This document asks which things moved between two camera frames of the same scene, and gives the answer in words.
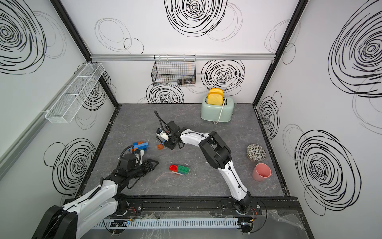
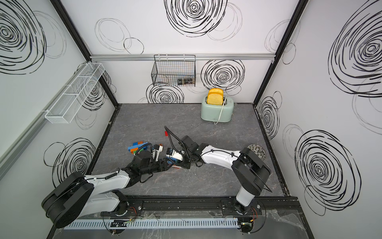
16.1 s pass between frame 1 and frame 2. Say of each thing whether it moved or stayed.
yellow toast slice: stayed
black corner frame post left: stayed
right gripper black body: moved
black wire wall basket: stayed
